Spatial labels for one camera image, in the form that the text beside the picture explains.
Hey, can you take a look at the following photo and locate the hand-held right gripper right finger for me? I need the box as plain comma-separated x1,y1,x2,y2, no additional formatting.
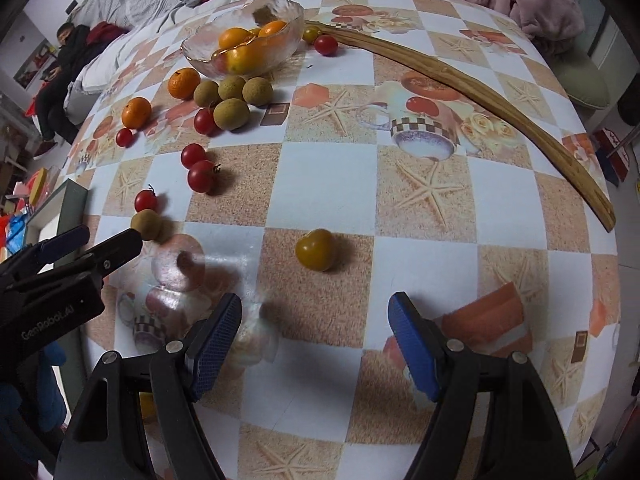
388,292,576,480

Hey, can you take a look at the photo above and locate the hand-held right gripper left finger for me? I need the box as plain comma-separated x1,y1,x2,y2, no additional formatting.
54,293,244,480

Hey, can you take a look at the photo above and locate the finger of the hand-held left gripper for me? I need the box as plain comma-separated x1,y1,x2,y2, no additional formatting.
0,225,91,281
5,229,144,297

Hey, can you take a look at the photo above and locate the brown longan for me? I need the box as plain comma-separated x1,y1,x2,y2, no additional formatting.
193,80,221,108
213,99,250,132
242,77,274,107
218,75,247,102
130,210,162,242

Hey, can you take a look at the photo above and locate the clear glass bowl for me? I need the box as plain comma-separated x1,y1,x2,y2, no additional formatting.
180,0,306,80

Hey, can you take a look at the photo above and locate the person's left forearm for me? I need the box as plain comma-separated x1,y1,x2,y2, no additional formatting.
0,345,68,466

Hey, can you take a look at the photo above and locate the grey green box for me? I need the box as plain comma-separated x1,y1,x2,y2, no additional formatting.
25,180,92,261

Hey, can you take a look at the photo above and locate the checkered starfish print tablecloth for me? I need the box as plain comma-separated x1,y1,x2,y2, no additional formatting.
65,0,623,480

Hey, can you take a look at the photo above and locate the red and blue bag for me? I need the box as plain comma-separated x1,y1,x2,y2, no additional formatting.
595,127,637,186

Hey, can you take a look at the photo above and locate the long curved wooden stick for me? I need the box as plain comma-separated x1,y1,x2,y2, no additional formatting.
303,20,617,233

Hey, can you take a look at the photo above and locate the green cushioned chair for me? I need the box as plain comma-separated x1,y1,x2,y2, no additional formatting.
547,35,612,110

